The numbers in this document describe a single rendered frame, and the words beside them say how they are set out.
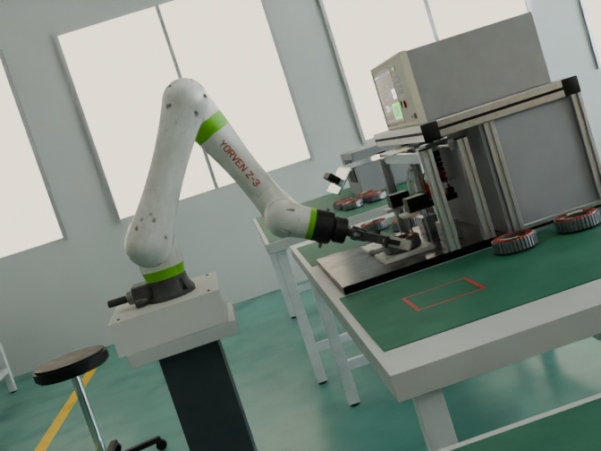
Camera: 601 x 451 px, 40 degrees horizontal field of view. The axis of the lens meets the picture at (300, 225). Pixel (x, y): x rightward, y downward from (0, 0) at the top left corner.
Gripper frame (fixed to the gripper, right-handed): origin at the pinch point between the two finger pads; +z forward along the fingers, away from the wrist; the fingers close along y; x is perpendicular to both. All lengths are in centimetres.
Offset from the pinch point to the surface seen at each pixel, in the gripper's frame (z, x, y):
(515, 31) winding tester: 16, 64, 11
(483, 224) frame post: 16.1, 10.3, 20.5
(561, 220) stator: 30.2, 15.3, 36.0
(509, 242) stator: 17.3, 7.2, 39.0
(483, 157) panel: 13.0, 27.7, 17.7
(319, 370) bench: 13, -77, -161
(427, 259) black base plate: 3.4, -2.0, 19.3
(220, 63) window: -72, 95, -472
